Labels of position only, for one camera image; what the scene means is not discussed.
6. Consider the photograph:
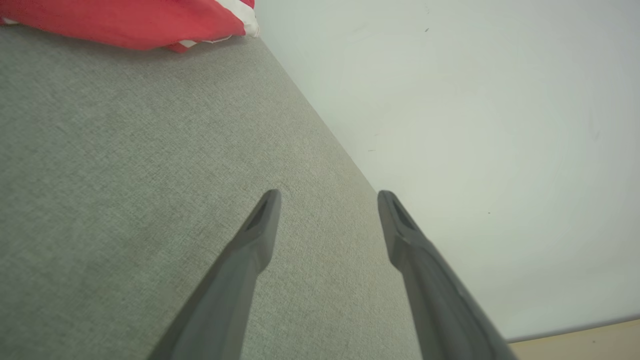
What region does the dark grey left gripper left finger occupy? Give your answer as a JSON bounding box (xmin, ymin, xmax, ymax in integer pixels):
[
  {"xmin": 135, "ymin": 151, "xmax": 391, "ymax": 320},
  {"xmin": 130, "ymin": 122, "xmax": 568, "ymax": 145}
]
[{"xmin": 147, "ymin": 189, "xmax": 282, "ymax": 360}]

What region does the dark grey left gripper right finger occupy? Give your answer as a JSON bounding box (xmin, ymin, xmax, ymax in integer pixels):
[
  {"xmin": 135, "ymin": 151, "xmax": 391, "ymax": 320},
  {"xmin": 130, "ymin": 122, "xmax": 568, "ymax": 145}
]
[{"xmin": 377, "ymin": 190, "xmax": 518, "ymax": 360}]

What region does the red white basketball jersey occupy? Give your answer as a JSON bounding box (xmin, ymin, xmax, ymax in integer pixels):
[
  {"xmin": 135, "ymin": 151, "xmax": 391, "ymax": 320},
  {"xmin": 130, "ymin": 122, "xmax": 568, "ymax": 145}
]
[{"xmin": 0, "ymin": 0, "xmax": 261, "ymax": 54}]

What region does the grey fabric sofa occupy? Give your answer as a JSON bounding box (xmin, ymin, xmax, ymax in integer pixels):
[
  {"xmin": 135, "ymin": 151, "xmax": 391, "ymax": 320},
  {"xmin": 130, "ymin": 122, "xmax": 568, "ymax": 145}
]
[{"xmin": 0, "ymin": 22, "xmax": 426, "ymax": 360}]

